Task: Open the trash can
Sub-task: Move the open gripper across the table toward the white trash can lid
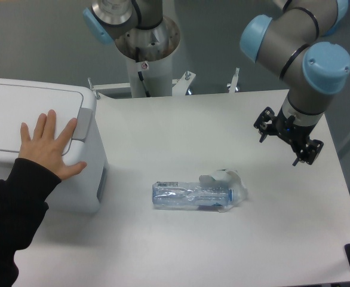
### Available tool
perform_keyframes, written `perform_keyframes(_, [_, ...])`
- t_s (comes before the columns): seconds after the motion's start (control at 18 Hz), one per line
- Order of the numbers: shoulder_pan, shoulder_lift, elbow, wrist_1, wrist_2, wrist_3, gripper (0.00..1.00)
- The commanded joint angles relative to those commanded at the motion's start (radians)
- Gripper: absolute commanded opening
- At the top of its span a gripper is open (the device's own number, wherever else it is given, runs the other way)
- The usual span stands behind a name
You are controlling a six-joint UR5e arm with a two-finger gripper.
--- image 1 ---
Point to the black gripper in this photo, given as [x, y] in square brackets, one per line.
[294, 128]

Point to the white lidded trash can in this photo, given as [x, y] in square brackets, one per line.
[23, 102]

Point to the black-sleeved forearm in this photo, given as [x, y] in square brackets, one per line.
[22, 208]

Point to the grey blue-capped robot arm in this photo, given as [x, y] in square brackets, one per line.
[289, 46]

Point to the bare human hand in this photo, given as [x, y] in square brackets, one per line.
[46, 150]

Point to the metal clamp screw right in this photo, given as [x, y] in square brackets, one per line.
[233, 86]

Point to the crushed clear plastic bottle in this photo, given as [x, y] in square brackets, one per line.
[191, 196]

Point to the white table frame bracket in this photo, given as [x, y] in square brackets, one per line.
[179, 87]

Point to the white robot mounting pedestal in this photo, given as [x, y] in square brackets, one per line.
[149, 55]

